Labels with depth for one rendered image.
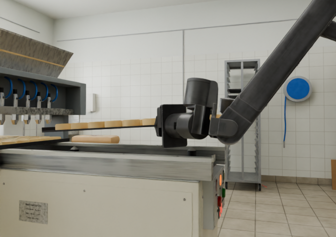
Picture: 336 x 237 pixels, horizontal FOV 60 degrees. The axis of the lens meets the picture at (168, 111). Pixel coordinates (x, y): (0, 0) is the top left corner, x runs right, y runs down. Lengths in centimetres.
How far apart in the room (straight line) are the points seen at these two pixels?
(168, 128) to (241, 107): 17
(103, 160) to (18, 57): 60
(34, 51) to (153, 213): 83
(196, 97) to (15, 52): 85
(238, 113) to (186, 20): 478
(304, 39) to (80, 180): 70
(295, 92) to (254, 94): 422
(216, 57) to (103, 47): 216
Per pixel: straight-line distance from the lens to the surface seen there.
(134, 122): 81
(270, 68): 62
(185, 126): 59
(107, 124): 84
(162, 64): 525
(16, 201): 109
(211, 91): 61
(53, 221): 101
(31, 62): 134
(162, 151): 112
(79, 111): 149
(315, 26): 67
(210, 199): 84
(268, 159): 496
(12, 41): 125
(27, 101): 130
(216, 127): 58
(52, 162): 99
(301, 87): 483
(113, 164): 87
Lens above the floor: 100
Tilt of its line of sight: 1 degrees up
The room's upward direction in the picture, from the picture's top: straight up
